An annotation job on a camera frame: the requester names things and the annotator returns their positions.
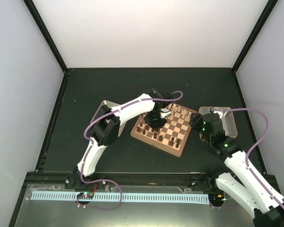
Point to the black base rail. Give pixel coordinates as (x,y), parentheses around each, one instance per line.
(197,182)

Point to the pink metal tray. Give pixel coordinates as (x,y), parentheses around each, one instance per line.
(110,105)

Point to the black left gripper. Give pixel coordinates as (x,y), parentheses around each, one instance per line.
(156,126)

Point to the yellow metal tray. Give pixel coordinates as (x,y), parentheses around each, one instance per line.
(226,115)

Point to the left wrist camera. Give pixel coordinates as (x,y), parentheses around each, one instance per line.
(165,113)

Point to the black frame post left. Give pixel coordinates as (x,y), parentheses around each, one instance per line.
(45,33)

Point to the black frame post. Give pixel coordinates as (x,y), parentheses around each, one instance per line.
(45,33)
(269,7)

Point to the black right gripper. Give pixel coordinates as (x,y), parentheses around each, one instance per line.
(195,122)

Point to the white chess pieces row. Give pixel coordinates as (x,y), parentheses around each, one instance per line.
(179,112)

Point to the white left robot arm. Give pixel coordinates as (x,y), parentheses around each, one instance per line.
(104,129)

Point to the light blue slotted cable duct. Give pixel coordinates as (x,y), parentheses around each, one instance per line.
(124,197)

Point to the wooden chess board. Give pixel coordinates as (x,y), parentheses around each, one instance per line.
(173,132)

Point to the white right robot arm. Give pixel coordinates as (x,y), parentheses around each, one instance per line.
(249,188)

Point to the black frame post right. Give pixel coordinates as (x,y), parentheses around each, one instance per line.
(269,7)

